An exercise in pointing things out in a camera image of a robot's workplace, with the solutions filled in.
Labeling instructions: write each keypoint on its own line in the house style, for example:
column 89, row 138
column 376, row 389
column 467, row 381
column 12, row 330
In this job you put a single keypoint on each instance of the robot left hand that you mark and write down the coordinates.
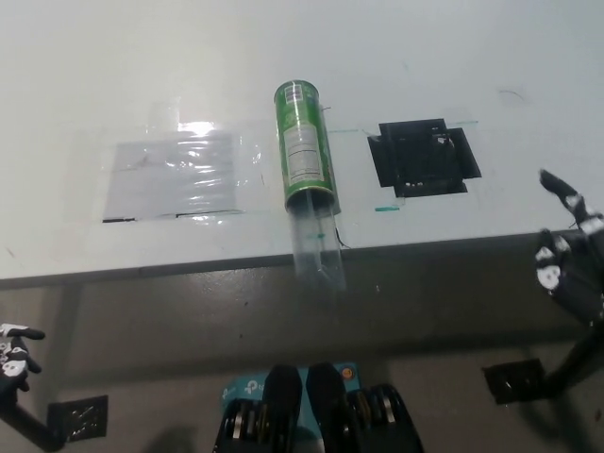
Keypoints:
column 13, row 361

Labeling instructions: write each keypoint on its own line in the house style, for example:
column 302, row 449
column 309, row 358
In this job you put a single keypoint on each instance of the short green tape strip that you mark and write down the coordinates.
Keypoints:
column 387, row 207

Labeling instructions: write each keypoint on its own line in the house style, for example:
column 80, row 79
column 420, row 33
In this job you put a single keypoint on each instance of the green cylindrical chips can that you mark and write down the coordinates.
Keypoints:
column 301, row 141

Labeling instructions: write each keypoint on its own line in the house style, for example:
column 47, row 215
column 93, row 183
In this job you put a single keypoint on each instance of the black table leg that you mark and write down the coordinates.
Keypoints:
column 568, row 370
column 33, row 427

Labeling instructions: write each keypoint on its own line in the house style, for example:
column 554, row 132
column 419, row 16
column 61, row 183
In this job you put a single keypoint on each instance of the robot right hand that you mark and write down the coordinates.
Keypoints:
column 580, row 269

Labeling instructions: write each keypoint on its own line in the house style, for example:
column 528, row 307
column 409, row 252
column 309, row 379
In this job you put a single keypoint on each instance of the black tape square patch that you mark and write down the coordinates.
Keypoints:
column 422, row 160

